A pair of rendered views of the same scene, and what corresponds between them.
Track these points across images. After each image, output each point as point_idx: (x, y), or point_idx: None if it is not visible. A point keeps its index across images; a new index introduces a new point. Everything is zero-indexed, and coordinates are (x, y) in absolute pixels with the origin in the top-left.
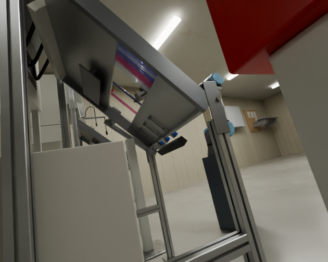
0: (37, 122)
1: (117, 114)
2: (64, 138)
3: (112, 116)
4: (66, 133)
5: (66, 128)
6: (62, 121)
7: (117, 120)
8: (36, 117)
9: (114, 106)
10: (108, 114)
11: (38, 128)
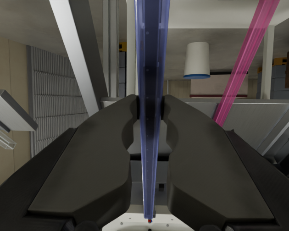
0: (135, 81)
1: (90, 58)
2: (118, 43)
3: (97, 56)
4: (117, 53)
5: (117, 64)
6: (118, 80)
7: (91, 25)
8: (135, 90)
9: (34, 125)
10: (101, 72)
11: (135, 72)
